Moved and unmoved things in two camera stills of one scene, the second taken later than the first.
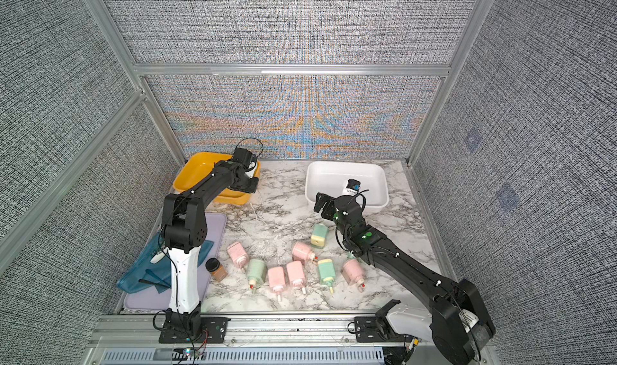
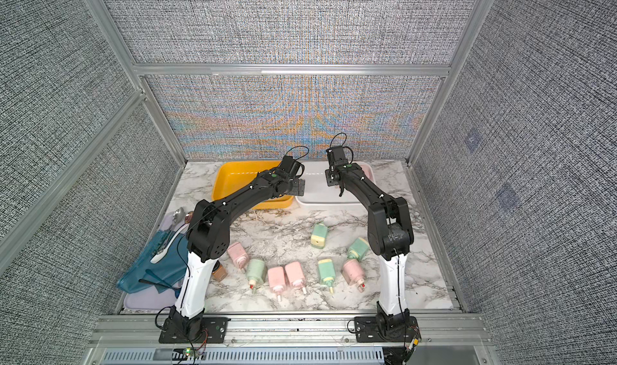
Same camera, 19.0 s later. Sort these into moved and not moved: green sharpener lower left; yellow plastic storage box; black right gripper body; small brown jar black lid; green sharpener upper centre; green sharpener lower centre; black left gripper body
Moved: black left gripper body; yellow plastic storage box; black right gripper body
Not moved: small brown jar black lid; green sharpener lower centre; green sharpener upper centre; green sharpener lower left
